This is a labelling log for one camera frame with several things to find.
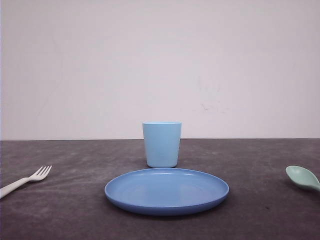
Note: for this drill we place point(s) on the light blue plastic cup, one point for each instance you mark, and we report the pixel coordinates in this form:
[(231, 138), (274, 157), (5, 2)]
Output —
[(162, 143)]

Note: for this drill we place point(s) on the mint green plastic spoon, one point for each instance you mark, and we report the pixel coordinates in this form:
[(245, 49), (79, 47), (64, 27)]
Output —
[(302, 177)]

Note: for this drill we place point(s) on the blue round plate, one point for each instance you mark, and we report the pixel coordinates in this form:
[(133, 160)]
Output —
[(166, 191)]

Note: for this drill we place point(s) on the white plastic fork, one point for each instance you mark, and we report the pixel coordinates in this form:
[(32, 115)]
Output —
[(37, 176)]

